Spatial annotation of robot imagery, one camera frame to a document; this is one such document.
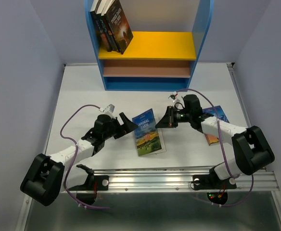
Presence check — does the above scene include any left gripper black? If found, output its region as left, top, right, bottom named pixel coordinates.
left=102, top=113, right=138, bottom=141

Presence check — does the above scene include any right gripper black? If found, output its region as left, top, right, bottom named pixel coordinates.
left=154, top=106, right=192, bottom=128

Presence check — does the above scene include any Animal Farm book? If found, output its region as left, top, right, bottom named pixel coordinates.
left=132, top=108, right=166, bottom=157

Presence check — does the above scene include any Jane Eyre book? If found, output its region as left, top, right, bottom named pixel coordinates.
left=202, top=105, right=230, bottom=146

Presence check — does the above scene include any Three Days to See book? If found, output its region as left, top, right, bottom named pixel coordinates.
left=107, top=0, right=133, bottom=54

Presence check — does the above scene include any A Tale of Two Cities book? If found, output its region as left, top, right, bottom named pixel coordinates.
left=90, top=0, right=111, bottom=52

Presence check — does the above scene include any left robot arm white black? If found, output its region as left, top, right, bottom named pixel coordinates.
left=20, top=113, right=138, bottom=206

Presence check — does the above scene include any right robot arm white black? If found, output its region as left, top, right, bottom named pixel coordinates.
left=155, top=94, right=275, bottom=190

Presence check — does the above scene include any blue yellow wooden bookshelf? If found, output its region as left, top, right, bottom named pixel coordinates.
left=84, top=0, right=214, bottom=91

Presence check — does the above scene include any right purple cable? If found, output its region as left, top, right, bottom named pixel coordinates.
left=176, top=88, right=255, bottom=208

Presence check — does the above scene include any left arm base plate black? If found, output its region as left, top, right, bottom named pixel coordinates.
left=69, top=175, right=109, bottom=191

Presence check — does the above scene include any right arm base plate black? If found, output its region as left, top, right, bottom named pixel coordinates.
left=192, top=174, right=237, bottom=191

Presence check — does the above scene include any aluminium mounting rail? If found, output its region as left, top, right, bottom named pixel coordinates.
left=67, top=167, right=280, bottom=193

